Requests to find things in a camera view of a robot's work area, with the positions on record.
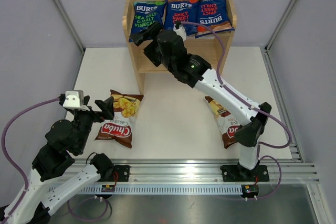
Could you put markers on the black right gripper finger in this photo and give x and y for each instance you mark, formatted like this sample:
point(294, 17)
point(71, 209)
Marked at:
point(154, 29)
point(140, 37)

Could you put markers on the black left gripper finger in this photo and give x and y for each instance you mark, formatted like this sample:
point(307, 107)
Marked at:
point(101, 105)
point(108, 109)

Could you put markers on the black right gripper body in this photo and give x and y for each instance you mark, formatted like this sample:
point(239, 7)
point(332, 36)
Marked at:
point(153, 52)

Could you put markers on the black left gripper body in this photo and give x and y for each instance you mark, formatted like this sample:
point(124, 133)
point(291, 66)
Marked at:
point(84, 120)

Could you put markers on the Burts sea salt vinegar bag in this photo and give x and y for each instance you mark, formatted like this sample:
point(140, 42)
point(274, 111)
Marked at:
point(145, 14)

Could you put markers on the small blue Burts chilli bag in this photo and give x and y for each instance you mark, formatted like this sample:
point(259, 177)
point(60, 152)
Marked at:
point(180, 11)

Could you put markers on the large blue Burts chilli bag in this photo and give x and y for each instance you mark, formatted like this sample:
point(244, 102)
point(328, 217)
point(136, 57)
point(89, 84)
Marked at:
point(213, 14)

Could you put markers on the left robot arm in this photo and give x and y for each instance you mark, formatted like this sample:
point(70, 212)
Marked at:
point(64, 140)

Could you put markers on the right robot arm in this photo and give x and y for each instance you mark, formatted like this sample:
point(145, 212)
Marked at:
point(167, 48)

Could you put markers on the left Chuba cassava chips bag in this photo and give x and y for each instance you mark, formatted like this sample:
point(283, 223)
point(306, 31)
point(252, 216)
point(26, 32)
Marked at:
point(121, 128)

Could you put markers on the chuba cassava chips bag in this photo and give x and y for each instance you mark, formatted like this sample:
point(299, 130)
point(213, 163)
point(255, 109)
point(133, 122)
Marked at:
point(121, 128)
point(226, 122)

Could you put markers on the wooden two-tier shelf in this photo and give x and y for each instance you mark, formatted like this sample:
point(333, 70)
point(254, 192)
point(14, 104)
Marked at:
point(146, 58)

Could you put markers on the right Chuba cassava chips bag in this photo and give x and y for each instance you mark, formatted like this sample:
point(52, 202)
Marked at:
point(226, 122)

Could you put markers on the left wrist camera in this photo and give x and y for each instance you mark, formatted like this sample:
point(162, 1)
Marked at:
point(73, 100)

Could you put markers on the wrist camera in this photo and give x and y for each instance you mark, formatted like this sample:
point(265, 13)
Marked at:
point(73, 100)
point(180, 30)

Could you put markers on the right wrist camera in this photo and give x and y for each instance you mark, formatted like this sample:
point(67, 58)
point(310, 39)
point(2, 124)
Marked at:
point(180, 30)

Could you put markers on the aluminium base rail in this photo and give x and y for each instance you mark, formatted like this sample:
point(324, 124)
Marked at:
point(205, 171)

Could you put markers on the white slotted cable duct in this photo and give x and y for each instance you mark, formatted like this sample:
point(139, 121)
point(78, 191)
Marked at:
point(182, 189)

